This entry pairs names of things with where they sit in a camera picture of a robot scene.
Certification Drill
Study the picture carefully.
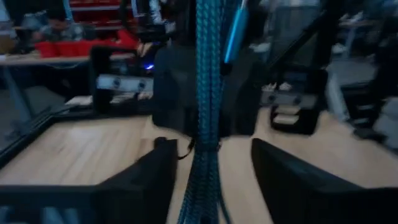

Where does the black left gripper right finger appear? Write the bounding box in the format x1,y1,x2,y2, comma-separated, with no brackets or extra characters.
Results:
251,138,368,224

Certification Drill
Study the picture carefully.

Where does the rack with red bins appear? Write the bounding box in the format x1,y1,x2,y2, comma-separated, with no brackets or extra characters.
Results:
68,0,134,30

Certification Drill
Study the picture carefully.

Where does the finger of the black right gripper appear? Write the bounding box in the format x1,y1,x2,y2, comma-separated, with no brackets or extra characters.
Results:
152,46,197,138
222,58,262,138

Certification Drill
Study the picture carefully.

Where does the wooden work table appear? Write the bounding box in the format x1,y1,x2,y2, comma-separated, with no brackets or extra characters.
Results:
0,52,135,67

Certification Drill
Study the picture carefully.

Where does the black aluminium table frame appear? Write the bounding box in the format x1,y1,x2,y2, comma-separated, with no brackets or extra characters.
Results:
0,104,155,169

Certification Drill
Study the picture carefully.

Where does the red storage bin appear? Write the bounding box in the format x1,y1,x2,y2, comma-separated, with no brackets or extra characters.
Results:
34,29,139,59

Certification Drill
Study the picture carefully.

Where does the person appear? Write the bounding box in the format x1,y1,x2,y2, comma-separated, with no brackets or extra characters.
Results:
32,9,85,43

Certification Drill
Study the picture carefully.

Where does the teal black braided USB-C cable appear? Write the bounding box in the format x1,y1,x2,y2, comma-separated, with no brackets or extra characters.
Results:
177,0,249,224

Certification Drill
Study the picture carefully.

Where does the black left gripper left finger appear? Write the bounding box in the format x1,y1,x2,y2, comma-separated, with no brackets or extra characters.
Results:
90,138,178,224

